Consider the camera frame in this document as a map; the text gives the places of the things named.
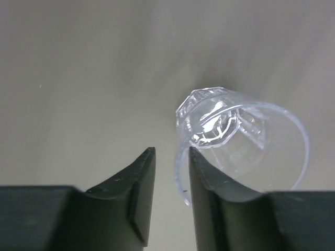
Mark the large clear plastic cup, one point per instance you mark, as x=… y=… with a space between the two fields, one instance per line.
x=259 y=144

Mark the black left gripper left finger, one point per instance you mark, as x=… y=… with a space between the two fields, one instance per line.
x=113 y=215

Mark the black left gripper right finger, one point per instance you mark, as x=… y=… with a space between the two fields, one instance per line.
x=230 y=216

